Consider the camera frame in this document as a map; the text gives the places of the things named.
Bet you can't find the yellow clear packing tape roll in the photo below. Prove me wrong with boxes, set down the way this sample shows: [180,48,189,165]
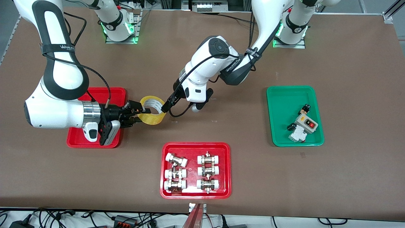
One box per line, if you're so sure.
[140,95,167,126]

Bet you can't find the red plastic tray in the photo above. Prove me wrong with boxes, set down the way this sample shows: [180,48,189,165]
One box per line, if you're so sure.
[66,87,126,149]
[160,142,232,200]

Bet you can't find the green plastic tray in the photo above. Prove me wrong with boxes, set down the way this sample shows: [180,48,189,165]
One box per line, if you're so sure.
[266,85,325,147]

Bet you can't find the white metal pipe fitting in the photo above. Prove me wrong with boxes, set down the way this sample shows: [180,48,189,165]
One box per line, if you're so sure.
[164,180,187,193]
[197,151,220,165]
[165,168,187,180]
[197,165,220,177]
[196,178,220,194]
[165,153,188,168]

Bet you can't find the grey power strip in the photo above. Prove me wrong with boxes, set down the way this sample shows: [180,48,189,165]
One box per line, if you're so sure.
[191,0,229,12]

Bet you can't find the black connector box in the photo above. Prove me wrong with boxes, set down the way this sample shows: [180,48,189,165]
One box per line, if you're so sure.
[113,215,137,228]

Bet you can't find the white circuit breaker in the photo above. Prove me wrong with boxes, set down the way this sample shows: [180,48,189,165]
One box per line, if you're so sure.
[289,126,308,143]

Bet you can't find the black power adapter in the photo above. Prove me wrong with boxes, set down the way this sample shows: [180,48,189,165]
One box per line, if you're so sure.
[9,220,34,228]

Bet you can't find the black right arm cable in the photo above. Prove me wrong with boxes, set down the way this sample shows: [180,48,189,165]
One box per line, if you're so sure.
[41,12,112,106]

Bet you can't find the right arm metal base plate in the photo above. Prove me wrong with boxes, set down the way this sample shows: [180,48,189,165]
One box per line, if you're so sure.
[105,9,142,44]

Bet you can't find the black table cable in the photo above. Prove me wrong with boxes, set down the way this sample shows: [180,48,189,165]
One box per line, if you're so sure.
[218,13,253,24]

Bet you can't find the black floor cable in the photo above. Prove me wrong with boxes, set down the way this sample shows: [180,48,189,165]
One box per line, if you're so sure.
[272,216,348,226]
[32,207,76,228]
[81,211,114,223]

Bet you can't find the aluminium camera pole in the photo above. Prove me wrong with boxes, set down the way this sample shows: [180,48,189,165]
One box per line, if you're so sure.
[182,203,208,228]

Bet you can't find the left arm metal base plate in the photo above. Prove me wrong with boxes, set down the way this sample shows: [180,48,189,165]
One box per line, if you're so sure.
[273,14,306,49]

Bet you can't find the grey on-off switch box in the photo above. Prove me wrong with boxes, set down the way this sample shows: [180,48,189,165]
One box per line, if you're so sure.
[294,113,319,134]

